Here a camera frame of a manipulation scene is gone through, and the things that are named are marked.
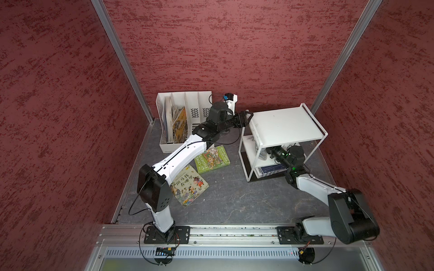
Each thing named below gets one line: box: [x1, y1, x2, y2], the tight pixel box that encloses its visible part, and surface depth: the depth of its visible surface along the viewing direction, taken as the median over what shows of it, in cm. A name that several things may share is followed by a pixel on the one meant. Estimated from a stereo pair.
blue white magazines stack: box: [162, 95, 174, 143], surface depth 96 cm
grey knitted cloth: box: [257, 147, 268, 161], surface depth 82 cm
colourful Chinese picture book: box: [170, 164, 210, 207], surface depth 90 cm
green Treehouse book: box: [194, 144, 231, 175], surface depth 99 cm
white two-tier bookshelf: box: [238, 103, 329, 183], surface depth 77 cm
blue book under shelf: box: [258, 164, 288, 177], surface depth 89 cm
